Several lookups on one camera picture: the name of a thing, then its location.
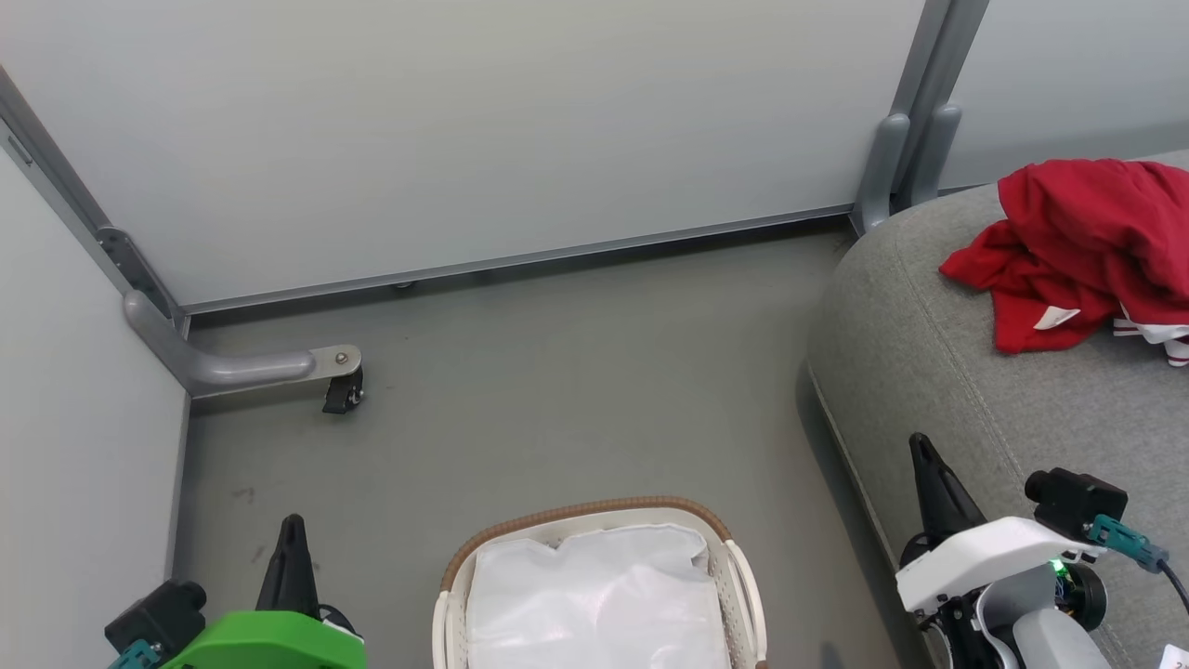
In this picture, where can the white paper tag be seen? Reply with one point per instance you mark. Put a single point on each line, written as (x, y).
(1176, 656)

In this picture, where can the grey partition bottom rail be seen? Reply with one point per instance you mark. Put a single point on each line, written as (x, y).
(520, 260)

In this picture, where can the grey slanted partition post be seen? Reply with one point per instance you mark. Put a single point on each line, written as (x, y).
(65, 195)

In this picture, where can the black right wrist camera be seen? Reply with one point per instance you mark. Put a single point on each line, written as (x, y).
(1073, 502)

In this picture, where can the white cloth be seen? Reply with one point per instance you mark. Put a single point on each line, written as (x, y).
(594, 604)

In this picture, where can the black caster wheel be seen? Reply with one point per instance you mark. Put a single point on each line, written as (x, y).
(342, 395)

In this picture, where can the white basket with brown rim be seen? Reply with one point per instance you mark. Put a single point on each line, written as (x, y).
(446, 604)

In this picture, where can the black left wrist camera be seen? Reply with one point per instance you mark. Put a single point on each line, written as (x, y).
(158, 613)

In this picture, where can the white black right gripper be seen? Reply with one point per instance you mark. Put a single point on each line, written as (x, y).
(985, 557)

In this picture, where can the red clothing with white trim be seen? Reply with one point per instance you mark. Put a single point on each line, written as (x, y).
(1077, 242)

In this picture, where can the grey partition leg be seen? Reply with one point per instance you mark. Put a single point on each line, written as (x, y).
(223, 367)

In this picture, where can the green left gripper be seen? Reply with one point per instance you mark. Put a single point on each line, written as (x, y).
(269, 643)

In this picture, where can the grey fabric sofa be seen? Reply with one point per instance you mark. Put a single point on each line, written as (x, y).
(929, 372)

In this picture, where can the grey partition post feet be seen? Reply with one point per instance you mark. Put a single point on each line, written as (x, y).
(892, 177)

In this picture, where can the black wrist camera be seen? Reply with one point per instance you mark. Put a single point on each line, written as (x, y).
(1073, 502)
(158, 613)

